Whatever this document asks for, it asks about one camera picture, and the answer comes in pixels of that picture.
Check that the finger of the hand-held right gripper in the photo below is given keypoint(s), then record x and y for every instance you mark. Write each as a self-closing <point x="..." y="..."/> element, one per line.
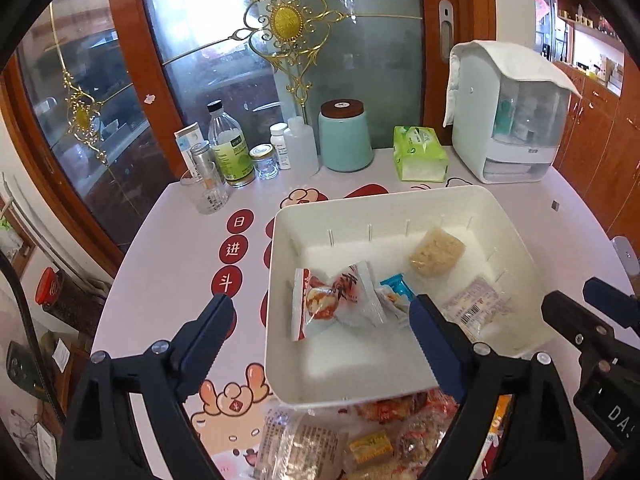
<point x="612" y="302"/>
<point x="570" y="320"/>

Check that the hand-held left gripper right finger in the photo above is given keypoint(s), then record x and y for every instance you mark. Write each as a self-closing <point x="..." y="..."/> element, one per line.
<point x="440" y="355"/>

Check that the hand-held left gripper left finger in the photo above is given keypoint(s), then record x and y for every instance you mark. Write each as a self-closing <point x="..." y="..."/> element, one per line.
<point x="202" y="352"/>

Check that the clear nut snack packet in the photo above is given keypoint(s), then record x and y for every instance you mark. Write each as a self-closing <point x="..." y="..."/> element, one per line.
<point x="420" y="440"/>

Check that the white plastic bin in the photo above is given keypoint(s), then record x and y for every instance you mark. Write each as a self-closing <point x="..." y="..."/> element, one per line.
<point x="350" y="360"/>

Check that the orange white snack packet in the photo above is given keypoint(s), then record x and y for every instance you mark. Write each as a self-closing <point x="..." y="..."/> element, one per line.
<point x="502" y="420"/>

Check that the yellow snack packet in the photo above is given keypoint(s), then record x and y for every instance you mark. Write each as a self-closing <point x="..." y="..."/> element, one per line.
<point x="370" y="447"/>

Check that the clear printed snack packet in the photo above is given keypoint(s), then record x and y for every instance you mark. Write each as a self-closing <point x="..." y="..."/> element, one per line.
<point x="305" y="445"/>

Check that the small white device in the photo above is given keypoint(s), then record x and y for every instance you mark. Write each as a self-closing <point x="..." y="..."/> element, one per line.
<point x="626" y="255"/>

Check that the clear barcode snack packet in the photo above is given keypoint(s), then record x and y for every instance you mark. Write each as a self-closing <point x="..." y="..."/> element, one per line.
<point x="475" y="305"/>

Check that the blue snack packet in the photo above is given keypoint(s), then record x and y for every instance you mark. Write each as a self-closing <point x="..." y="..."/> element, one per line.
<point x="397" y="285"/>

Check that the puffed rice cake packet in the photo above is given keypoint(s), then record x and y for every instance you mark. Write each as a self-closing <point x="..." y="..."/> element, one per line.
<point x="435" y="252"/>

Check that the pink printed table cover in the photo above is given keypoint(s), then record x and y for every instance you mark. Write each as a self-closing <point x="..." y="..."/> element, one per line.
<point x="165" y="240"/>

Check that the red white snack packet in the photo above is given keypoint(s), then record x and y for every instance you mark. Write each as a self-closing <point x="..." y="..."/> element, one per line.
<point x="325" y="305"/>

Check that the clear glass cup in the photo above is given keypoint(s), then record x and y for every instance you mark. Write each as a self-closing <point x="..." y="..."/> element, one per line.
<point x="210" y="200"/>

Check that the wooden cabinet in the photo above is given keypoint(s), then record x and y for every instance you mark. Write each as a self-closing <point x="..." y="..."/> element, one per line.
<point x="600" y="135"/>

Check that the red object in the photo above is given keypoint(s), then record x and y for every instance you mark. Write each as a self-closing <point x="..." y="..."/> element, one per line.
<point x="47" y="285"/>

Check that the black device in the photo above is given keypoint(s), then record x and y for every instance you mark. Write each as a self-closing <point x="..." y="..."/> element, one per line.
<point x="25" y="370"/>

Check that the metal tin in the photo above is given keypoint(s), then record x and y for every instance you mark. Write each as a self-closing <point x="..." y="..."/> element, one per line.
<point x="202" y="160"/>

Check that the clear bottle green label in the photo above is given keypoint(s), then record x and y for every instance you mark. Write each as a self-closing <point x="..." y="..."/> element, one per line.
<point x="232" y="160"/>

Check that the glass jar gold lid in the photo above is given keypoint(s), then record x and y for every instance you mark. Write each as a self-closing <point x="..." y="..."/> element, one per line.
<point x="263" y="162"/>

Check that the green tissue pack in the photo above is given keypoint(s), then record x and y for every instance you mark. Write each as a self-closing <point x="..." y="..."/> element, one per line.
<point x="417" y="155"/>

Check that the white countertop appliance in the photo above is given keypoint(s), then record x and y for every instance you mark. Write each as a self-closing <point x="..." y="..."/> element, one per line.
<point x="475" y="130"/>

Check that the white blue carton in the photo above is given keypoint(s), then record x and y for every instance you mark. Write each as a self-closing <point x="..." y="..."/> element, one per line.
<point x="186" y="140"/>

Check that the small white pill bottle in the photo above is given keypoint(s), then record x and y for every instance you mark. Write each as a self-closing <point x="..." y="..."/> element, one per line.
<point x="280" y="150"/>

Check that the white plastic bottle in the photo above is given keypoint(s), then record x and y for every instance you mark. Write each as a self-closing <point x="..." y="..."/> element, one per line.
<point x="302" y="152"/>

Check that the teal canister brown lid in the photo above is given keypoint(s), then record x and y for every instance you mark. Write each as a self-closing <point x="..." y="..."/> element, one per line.
<point x="345" y="140"/>

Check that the white quilted cloth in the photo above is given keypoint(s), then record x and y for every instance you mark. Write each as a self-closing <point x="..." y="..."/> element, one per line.
<point x="520" y="60"/>

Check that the small gold door ornament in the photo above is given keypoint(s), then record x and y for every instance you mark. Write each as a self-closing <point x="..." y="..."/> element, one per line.
<point x="82" y="117"/>

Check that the large gold door ornament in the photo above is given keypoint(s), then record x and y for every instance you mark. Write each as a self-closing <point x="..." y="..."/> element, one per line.
<point x="286" y="20"/>

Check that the wooden wall shelf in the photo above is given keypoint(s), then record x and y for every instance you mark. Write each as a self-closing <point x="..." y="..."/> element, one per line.
<point x="595" y="35"/>

